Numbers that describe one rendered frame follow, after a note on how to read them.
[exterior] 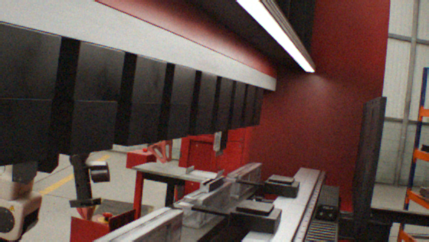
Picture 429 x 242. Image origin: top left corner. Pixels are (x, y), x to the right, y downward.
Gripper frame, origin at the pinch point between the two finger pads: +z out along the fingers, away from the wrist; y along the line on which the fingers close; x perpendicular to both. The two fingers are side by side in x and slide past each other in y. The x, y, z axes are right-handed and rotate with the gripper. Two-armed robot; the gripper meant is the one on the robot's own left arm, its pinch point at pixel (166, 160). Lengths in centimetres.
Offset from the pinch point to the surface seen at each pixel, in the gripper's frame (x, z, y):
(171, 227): -15, 18, -51
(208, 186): -16.2, 13.1, -14.3
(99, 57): -35, -15, -99
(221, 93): -32.9, -11.9, -23.9
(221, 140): -22.7, 0.5, -4.5
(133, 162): 86, -11, 154
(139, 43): -37, -18, -85
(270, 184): -33.8, 19.7, -6.8
